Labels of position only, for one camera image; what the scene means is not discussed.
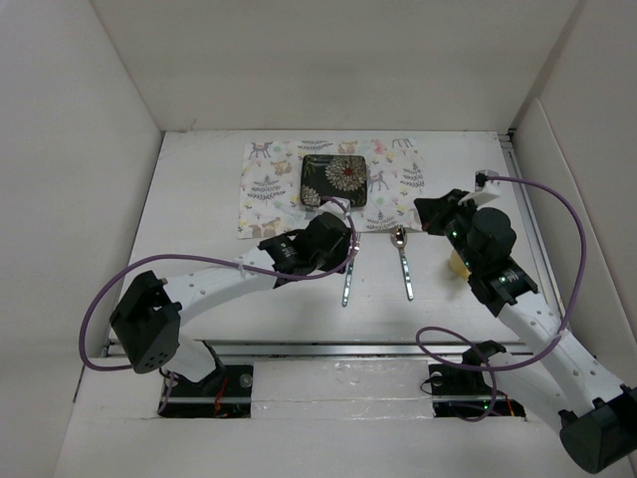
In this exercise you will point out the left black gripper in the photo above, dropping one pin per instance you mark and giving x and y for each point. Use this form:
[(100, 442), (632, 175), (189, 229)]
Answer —
[(337, 256)]

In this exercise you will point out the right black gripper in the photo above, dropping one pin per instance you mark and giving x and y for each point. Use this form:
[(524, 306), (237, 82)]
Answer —
[(433, 210)]

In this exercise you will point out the silver fork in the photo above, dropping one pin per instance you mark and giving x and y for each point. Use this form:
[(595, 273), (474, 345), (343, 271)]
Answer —
[(349, 273)]

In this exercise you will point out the silver spoon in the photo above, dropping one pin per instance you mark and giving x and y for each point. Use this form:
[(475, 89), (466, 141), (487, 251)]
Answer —
[(399, 241)]

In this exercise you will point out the black floral square plate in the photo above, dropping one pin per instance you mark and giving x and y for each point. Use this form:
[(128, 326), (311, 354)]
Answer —
[(333, 175)]

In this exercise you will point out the floral animal print cloth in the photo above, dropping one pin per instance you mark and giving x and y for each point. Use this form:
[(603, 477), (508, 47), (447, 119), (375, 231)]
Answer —
[(270, 202)]

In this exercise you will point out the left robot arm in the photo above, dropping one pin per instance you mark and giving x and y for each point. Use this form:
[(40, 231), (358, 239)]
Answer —
[(148, 319)]

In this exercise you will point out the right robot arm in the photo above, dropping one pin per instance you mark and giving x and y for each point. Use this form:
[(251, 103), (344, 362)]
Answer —
[(591, 409)]

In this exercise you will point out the yellow mug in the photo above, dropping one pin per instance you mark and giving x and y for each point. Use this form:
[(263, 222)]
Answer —
[(458, 266)]

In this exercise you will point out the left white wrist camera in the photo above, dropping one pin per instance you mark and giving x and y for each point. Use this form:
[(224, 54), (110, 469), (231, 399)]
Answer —
[(338, 207)]

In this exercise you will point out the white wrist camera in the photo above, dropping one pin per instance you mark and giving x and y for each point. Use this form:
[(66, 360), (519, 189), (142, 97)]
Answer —
[(486, 189), (338, 207)]

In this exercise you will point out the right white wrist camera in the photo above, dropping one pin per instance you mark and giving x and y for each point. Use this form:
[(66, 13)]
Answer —
[(486, 189)]

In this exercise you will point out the aluminium right side rail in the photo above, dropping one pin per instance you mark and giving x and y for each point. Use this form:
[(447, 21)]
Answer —
[(544, 276)]

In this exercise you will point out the aluminium rail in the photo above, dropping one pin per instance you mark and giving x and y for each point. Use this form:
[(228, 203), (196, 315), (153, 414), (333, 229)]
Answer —
[(327, 350), (544, 276)]

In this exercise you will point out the aluminium front rail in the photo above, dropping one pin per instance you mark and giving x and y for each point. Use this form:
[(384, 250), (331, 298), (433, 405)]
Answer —
[(327, 350)]

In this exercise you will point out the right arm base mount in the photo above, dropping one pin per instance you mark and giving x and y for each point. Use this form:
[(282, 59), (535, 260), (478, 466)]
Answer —
[(464, 394)]

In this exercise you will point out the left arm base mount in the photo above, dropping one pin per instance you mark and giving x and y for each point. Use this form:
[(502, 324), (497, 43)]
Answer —
[(228, 396)]

